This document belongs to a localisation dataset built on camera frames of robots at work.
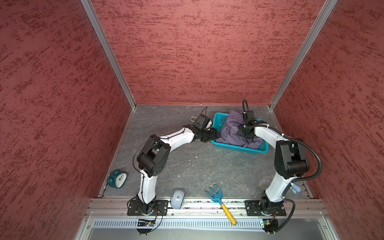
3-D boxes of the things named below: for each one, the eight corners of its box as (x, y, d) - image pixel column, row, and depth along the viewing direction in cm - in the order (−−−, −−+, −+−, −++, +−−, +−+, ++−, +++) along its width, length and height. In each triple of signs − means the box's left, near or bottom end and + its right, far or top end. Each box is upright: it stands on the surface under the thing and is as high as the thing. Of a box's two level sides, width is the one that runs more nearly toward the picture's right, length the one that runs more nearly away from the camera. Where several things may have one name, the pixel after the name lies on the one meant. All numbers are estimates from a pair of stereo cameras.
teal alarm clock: (112, 188, 82) (105, 184, 75) (117, 174, 87) (111, 168, 80) (123, 188, 82) (117, 184, 75) (128, 174, 87) (122, 168, 80)
